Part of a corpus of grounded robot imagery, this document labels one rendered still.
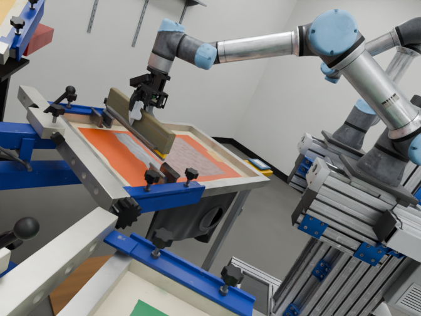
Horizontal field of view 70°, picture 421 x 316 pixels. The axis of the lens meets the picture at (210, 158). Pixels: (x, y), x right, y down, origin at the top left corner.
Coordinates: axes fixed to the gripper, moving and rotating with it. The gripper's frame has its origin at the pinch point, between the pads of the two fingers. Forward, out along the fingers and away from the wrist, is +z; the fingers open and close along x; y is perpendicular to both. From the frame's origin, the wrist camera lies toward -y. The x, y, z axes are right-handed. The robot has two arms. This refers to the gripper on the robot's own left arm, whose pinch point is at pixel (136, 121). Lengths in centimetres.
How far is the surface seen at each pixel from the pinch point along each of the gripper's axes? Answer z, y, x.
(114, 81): 41, -200, 114
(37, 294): 7, 51, -47
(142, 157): 13.1, 2.3, 6.1
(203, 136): 11, -15, 57
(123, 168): 13.6, 9.2, -6.2
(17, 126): 4.9, -0.2, -36.0
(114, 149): 13.6, -4.0, -2.3
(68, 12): -9, -200, 54
